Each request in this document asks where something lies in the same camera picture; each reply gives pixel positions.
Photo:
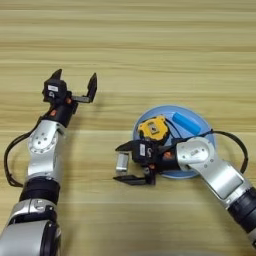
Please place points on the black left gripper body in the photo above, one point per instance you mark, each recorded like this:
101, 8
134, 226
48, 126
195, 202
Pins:
61, 113

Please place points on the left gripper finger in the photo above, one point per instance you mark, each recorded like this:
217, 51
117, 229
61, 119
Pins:
92, 87
56, 76

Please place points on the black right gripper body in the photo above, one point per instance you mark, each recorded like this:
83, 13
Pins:
166, 160

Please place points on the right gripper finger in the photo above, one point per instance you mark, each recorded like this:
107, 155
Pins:
133, 180
127, 146

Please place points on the small silver metal box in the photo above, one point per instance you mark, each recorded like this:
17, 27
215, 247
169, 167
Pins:
122, 163

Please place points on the blue rectangular block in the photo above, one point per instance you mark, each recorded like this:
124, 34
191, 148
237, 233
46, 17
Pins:
186, 122

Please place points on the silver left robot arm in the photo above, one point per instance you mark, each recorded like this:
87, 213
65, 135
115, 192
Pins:
45, 153

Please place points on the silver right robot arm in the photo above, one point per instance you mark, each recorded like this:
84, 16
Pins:
213, 166

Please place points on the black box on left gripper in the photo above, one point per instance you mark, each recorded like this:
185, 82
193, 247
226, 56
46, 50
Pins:
55, 90

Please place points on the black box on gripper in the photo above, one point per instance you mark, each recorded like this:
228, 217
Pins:
55, 90
145, 151

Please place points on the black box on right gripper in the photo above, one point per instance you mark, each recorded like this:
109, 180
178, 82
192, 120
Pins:
145, 151

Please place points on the yellow black tape measure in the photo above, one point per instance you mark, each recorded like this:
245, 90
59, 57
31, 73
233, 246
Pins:
152, 128

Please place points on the light blue round plate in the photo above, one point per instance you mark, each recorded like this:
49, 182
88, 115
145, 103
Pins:
200, 118

